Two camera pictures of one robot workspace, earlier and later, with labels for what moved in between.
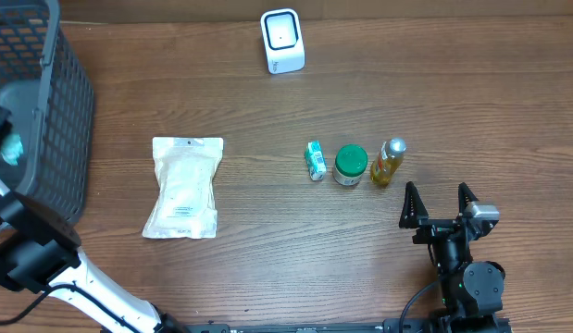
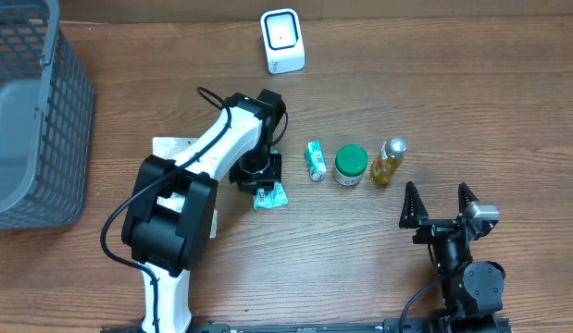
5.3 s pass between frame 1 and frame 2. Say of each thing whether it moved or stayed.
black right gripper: stayed
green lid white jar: stayed
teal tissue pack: moved
